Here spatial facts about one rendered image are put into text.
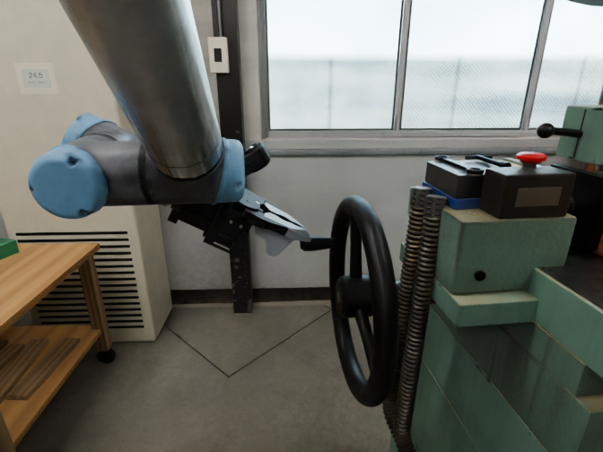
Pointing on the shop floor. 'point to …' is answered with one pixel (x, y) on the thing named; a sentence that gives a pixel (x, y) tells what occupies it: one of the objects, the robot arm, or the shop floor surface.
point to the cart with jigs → (30, 392)
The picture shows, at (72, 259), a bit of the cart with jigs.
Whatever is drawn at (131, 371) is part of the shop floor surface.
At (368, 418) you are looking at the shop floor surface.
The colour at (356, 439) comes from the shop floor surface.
